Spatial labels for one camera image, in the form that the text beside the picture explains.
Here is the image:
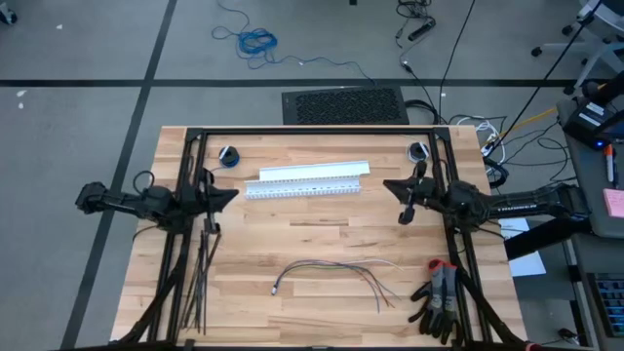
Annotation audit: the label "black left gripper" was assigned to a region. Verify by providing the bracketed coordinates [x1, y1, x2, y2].
[202, 165, 239, 237]

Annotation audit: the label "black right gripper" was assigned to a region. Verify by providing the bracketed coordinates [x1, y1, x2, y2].
[383, 159, 430, 226]

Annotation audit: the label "white slotted cable duct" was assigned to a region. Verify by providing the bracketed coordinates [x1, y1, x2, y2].
[243, 174, 364, 202]

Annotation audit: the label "white duct cover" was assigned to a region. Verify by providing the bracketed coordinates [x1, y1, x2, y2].
[257, 159, 371, 183]

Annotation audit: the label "multicolour wire harness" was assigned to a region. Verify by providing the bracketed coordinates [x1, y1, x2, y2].
[270, 256, 406, 315]

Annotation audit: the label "black zip tie pile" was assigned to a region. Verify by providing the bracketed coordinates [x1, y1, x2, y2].
[176, 228, 223, 337]

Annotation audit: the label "black perforated vent grate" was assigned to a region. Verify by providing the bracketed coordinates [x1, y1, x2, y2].
[281, 86, 410, 126]

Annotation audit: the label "grey work glove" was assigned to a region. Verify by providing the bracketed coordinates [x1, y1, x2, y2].
[408, 280, 440, 337]
[425, 257, 463, 346]

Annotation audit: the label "dark metal support beam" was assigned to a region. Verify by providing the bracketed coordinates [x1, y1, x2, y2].
[503, 214, 594, 261]

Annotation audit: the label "white paper sheet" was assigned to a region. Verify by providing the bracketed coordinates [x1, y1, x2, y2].
[496, 216, 548, 278]

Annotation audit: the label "black power strip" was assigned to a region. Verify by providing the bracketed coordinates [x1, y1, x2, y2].
[407, 18, 438, 43]

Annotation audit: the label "black labelled device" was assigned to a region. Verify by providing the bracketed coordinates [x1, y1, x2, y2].
[561, 95, 618, 150]

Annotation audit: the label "dark grey desk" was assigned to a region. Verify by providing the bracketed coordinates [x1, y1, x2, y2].
[565, 232, 624, 351]

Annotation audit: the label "orange white marker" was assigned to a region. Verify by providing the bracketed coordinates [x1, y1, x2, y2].
[603, 142, 617, 185]

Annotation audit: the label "pink sticky note pad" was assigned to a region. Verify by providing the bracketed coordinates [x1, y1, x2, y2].
[602, 187, 624, 219]

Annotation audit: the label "black desk pole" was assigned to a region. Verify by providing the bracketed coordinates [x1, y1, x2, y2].
[578, 67, 624, 106]

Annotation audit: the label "black keyboard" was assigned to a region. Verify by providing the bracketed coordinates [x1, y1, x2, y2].
[586, 271, 624, 339]

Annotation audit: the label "grey office chair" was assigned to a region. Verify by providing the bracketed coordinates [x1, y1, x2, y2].
[529, 0, 624, 97]

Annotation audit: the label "black white caster wheel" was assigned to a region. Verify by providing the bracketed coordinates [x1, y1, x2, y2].
[0, 1, 20, 26]

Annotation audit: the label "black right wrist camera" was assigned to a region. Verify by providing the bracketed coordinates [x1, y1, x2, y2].
[417, 177, 444, 211]

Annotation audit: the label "blue wire spool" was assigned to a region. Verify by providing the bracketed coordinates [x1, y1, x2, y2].
[216, 144, 242, 170]

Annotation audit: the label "black coiled cable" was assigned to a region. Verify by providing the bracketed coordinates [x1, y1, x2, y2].
[403, 97, 441, 126]

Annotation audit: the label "white cable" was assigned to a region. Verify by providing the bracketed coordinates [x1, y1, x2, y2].
[457, 114, 507, 165]

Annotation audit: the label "black aluminium rig frame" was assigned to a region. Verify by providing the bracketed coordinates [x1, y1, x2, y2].
[112, 125, 531, 351]

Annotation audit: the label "thin black plug cable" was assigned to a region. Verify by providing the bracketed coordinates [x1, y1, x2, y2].
[397, 26, 443, 123]

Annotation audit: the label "yellow cable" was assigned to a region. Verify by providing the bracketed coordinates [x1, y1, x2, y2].
[487, 105, 560, 145]

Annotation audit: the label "long black cable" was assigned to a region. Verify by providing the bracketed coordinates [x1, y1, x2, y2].
[437, 0, 478, 126]
[486, 0, 605, 153]

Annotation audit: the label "black looped cables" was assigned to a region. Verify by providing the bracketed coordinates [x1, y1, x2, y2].
[485, 119, 579, 202]

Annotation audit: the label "blue coiled cable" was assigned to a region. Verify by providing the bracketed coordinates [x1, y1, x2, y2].
[210, 0, 377, 87]

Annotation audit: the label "black tangled cable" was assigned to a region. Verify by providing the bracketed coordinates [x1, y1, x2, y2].
[393, 0, 435, 23]

